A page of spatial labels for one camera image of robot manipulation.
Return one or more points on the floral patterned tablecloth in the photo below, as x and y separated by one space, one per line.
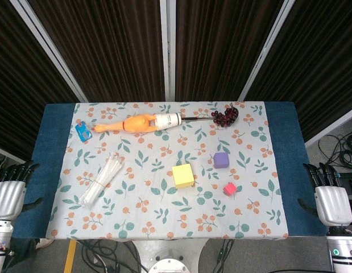
164 216

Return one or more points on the white partition frame post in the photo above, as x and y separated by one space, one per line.
50 48
264 54
167 51

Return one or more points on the white paper cup stack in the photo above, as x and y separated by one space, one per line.
170 120

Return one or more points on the orange rubber chicken toy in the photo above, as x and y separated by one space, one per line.
133 125

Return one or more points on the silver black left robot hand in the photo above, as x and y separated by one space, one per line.
8 199

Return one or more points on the dark red grape bunch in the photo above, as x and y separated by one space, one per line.
225 116

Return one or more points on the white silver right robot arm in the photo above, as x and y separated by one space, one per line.
343 250

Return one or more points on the white grey robot base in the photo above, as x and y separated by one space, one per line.
170 266

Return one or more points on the dark blue table cover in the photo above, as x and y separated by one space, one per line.
283 136

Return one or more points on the purple foam cube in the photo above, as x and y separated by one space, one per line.
221 160

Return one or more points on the black device with green light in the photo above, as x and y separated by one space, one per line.
349 182

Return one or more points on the large yellow foam cube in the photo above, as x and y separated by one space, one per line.
182 176

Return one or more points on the bundle of clear straws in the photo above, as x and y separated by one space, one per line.
103 179

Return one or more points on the small red foam cube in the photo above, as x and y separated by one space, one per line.
229 189

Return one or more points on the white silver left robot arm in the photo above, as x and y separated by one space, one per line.
0 244

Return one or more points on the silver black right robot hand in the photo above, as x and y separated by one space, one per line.
333 203

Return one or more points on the small blue packet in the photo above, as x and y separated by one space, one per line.
83 132

